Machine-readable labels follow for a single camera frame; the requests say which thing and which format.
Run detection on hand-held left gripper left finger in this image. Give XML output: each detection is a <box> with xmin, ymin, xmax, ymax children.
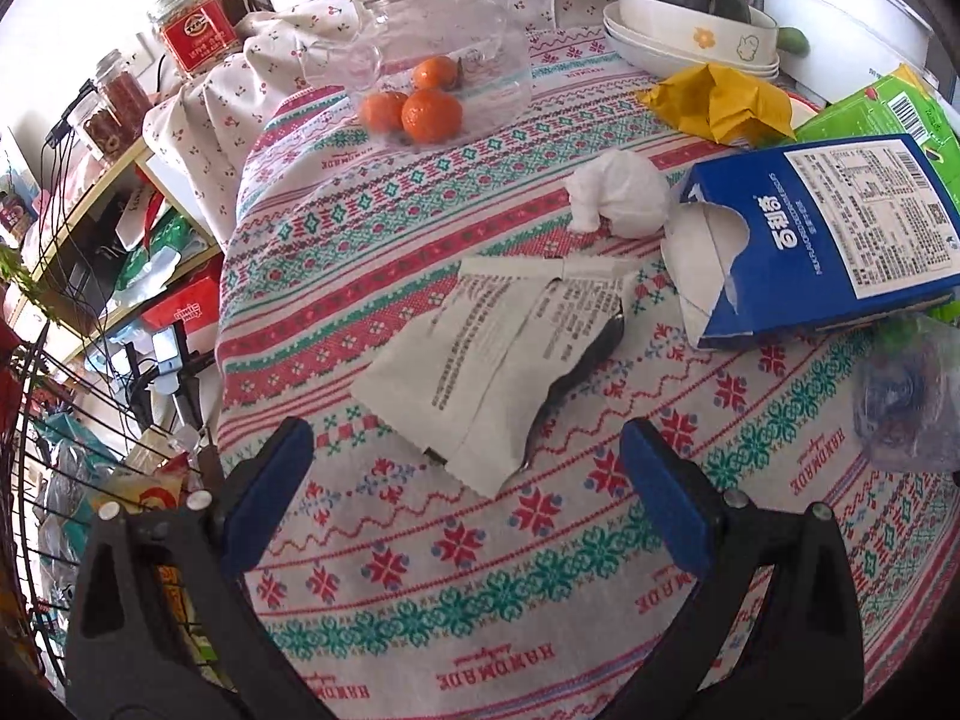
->
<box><xmin>64</xmin><ymin>416</ymin><xmax>335</xmax><ymax>720</ymax></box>

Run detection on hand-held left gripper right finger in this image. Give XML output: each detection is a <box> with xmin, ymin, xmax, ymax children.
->
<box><xmin>600</xmin><ymin>418</ymin><xmax>867</xmax><ymax>720</ymax></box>

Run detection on torn white snack packet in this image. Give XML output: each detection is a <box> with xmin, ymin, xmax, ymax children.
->
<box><xmin>351</xmin><ymin>255</ymin><xmax>638</xmax><ymax>498</ymax></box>

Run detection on blue carton box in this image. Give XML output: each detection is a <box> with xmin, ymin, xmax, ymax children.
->
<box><xmin>660</xmin><ymin>133</ymin><xmax>960</xmax><ymax>351</ymax></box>

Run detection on yellow snack packet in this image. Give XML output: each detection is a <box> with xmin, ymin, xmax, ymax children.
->
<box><xmin>90</xmin><ymin>457</ymin><xmax>188</xmax><ymax>518</ymax></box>

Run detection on red box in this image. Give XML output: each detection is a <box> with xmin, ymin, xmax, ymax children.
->
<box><xmin>142</xmin><ymin>277</ymin><xmax>222</xmax><ymax>331</ymax></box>

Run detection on red green patterned tablecloth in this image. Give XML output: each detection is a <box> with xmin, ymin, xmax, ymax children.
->
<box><xmin>214</xmin><ymin>26</ymin><xmax>960</xmax><ymax>720</ymax></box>

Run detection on crushed clear plastic bottle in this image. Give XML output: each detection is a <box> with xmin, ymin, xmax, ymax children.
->
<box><xmin>851</xmin><ymin>315</ymin><xmax>960</xmax><ymax>473</ymax></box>

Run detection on green plastic bag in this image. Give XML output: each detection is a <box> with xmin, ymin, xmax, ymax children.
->
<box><xmin>112</xmin><ymin>210</ymin><xmax>211</xmax><ymax>301</ymax></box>

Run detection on crumpled white tissue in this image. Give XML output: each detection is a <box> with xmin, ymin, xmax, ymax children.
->
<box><xmin>566</xmin><ymin>148</ymin><xmax>674</xmax><ymax>239</ymax></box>

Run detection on wooden shelf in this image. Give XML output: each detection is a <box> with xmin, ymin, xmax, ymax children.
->
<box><xmin>0</xmin><ymin>142</ymin><xmax>226</xmax><ymax>361</ymax></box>

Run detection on white cherry print cloth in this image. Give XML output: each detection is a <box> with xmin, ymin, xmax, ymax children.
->
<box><xmin>142</xmin><ymin>0</ymin><xmax>623</xmax><ymax>241</ymax></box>

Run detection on crumpled yellow wrapper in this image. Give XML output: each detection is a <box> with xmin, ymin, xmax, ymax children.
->
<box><xmin>636</xmin><ymin>62</ymin><xmax>822</xmax><ymax>145</ymax></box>

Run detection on glass jar with brown contents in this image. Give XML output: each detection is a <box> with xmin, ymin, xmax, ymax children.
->
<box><xmin>66</xmin><ymin>94</ymin><xmax>125</xmax><ymax>166</ymax></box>

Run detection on glass jar with red contents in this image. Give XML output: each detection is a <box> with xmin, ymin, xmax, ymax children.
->
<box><xmin>94</xmin><ymin>50</ymin><xmax>162</xmax><ymax>132</ymax></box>

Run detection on white shallow bowl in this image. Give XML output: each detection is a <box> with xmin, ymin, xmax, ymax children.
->
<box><xmin>602</xmin><ymin>1</ymin><xmax>781</xmax><ymax>83</ymax></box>

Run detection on green packet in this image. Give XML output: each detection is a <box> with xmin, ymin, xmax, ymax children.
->
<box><xmin>795</xmin><ymin>64</ymin><xmax>960</xmax><ymax>173</ymax></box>

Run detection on white flower print bowl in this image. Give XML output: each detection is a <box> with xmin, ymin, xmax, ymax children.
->
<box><xmin>616</xmin><ymin>0</ymin><xmax>781</xmax><ymax>65</ymax></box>

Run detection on red label glass jar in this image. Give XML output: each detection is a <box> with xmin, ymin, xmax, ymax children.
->
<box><xmin>146</xmin><ymin>0</ymin><xmax>241</xmax><ymax>80</ymax></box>

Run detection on glass teapot with bamboo lid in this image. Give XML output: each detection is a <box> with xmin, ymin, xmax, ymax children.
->
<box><xmin>300</xmin><ymin>0</ymin><xmax>533</xmax><ymax>147</ymax></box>

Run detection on white electric pot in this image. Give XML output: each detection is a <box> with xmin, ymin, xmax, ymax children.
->
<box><xmin>761</xmin><ymin>0</ymin><xmax>938</xmax><ymax>102</ymax></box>

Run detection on black wire rack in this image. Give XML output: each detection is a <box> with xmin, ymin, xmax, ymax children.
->
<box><xmin>0</xmin><ymin>307</ymin><xmax>226</xmax><ymax>691</ymax></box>

